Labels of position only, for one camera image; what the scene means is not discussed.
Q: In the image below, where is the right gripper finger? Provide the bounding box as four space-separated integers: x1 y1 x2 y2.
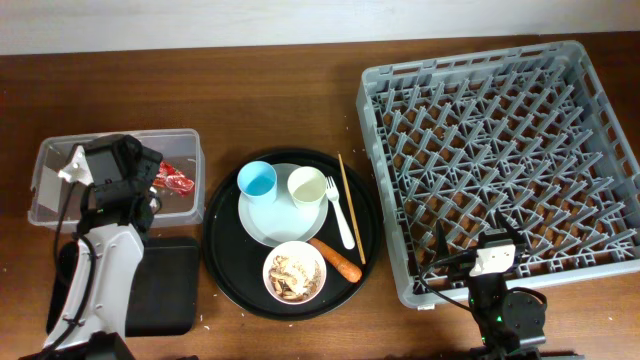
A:
494 210 523 245
435 220 450 261

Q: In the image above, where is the red snack wrapper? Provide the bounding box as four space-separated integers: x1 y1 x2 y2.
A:
153 161 195 196

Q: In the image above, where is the orange carrot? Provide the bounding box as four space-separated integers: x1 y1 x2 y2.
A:
309 238 362 283

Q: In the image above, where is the light blue cup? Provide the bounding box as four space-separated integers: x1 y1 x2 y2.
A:
237 161 277 205

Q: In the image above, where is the food scraps and rice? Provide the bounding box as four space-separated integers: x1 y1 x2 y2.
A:
268 255 321 302

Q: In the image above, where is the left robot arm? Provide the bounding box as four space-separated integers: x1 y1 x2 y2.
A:
35 134 163 359

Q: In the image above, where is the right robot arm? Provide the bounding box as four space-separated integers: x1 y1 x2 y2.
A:
431 212 547 359

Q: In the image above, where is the grey dishwasher rack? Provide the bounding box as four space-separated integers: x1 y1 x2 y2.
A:
356 41 639 310

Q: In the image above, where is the clear plastic bin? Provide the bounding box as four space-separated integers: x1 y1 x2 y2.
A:
27 128 206 230

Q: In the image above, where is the wooden chopstick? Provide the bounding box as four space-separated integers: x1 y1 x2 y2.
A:
338 153 366 265

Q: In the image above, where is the white plastic fork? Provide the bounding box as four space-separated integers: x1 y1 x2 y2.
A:
326 176 355 250

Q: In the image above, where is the black rectangular tray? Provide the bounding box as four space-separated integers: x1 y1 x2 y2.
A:
45 236 201 338

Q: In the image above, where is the round black serving tray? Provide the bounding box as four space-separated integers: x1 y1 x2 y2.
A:
202 168 383 321

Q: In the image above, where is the white cup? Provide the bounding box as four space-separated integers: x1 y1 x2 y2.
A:
287 166 326 209

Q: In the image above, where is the light grey plate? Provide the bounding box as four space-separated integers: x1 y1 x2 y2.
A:
238 163 328 247

